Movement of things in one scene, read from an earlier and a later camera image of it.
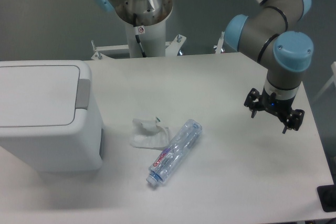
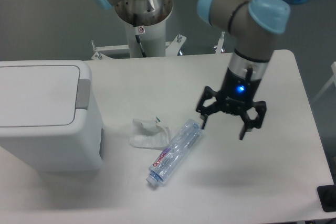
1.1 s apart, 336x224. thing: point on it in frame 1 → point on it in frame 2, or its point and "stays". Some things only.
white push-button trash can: x=48 y=117 stays
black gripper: x=255 y=101 → x=237 y=93
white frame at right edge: x=331 y=81 stays
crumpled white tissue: x=146 y=134 stays
